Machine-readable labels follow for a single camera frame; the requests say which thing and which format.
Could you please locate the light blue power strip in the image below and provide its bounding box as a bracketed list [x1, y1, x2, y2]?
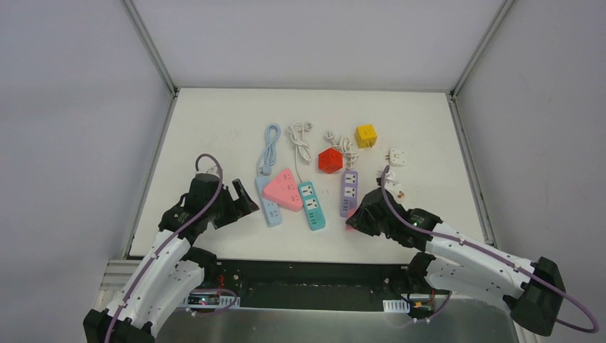
[255, 175, 282, 227]

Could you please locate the purple power strip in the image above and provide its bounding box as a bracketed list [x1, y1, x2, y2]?
[340, 170, 359, 218]

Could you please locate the pink triangular socket adapter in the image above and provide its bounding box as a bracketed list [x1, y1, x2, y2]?
[262, 169, 303, 212]

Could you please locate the white tiger cube socket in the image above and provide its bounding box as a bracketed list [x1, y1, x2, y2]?
[376, 170, 405, 202]

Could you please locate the red cube socket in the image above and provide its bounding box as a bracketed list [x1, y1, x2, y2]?
[317, 147, 343, 174]

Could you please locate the white plug adapter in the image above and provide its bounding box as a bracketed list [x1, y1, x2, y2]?
[385, 148, 406, 167]

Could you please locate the yellow cube socket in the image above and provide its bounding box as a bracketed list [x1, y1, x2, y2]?
[354, 124, 378, 149]

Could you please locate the pink small plug adapter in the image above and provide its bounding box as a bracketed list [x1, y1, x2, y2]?
[345, 209, 356, 232]

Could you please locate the teal power strip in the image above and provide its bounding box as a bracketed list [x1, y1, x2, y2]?
[298, 182, 326, 231]

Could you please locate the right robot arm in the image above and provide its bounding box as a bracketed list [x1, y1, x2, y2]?
[347, 189, 565, 337]

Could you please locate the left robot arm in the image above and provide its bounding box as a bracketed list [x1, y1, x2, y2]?
[83, 173, 259, 342]

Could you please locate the white cable of purple strip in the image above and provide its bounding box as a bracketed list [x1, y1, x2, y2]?
[324, 130, 359, 172]

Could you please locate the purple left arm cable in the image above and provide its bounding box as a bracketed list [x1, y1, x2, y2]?
[101, 153, 238, 343]

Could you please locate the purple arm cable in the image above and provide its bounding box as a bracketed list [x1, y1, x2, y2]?
[379, 164, 600, 334]
[101, 153, 238, 343]

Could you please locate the white cable of teal strip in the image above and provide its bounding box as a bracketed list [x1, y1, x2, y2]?
[284, 120, 314, 184]

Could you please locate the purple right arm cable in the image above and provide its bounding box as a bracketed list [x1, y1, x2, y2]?
[379, 164, 600, 334]

